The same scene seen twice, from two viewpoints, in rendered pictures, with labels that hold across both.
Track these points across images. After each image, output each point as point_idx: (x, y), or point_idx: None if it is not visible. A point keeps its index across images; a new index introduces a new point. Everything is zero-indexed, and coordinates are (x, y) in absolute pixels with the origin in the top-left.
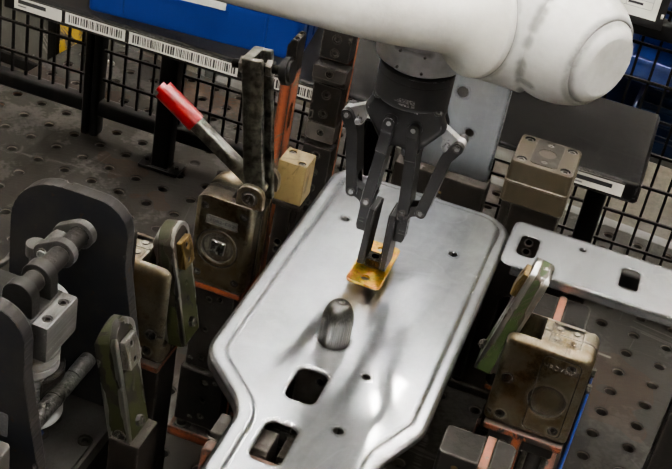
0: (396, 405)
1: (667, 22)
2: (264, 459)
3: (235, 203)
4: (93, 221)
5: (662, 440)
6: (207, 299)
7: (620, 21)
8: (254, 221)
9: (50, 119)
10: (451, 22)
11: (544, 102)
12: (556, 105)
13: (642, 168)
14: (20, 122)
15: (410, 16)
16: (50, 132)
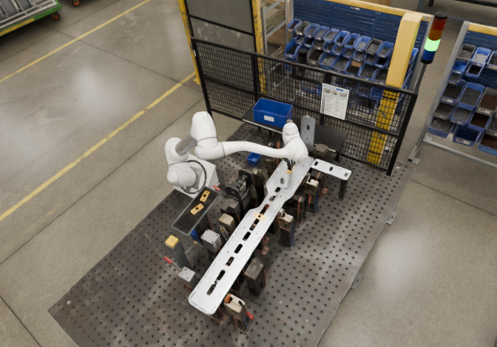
0: (288, 192)
1: (347, 119)
2: (271, 200)
3: (270, 161)
4: (247, 174)
5: (339, 190)
6: (269, 172)
7: (304, 155)
8: (273, 163)
9: (253, 127)
10: (283, 155)
11: (327, 132)
12: (328, 133)
13: (339, 146)
14: (248, 129)
15: (278, 155)
16: (253, 130)
